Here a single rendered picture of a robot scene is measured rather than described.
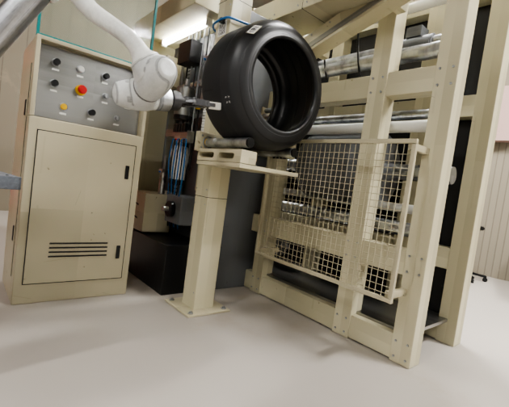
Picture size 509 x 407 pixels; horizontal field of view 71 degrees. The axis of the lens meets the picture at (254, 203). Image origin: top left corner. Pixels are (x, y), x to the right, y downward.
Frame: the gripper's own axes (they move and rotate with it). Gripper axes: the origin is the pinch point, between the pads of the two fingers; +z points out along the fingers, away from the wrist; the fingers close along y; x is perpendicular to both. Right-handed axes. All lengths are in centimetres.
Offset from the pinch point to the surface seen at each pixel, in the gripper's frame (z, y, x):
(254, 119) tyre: 12.8, -11.8, 5.0
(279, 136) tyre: 28.2, -12.0, 11.6
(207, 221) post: 15, 27, 56
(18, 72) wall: -24, 382, -63
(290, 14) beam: 55, 13, -54
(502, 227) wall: 400, -3, 96
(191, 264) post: 10, 34, 81
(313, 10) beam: 59, 0, -53
